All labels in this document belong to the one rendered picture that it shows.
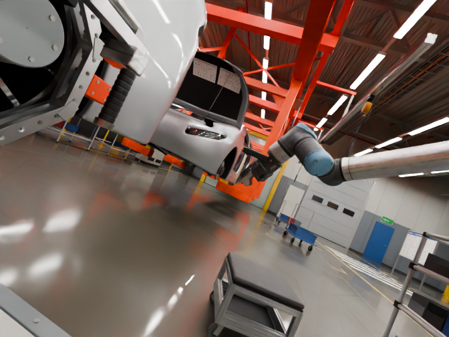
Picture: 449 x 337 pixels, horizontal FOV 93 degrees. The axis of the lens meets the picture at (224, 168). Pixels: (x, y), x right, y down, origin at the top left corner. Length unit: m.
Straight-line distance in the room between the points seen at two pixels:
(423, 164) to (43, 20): 0.96
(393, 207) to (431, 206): 1.86
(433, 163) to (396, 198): 14.50
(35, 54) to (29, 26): 0.04
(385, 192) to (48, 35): 14.99
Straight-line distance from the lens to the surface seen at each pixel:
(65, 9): 0.86
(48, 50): 0.56
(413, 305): 2.11
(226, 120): 3.93
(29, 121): 0.75
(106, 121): 0.57
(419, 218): 15.92
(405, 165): 0.85
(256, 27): 4.21
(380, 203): 14.95
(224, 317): 1.27
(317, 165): 0.78
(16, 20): 0.54
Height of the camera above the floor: 0.76
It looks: 2 degrees up
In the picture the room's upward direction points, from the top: 24 degrees clockwise
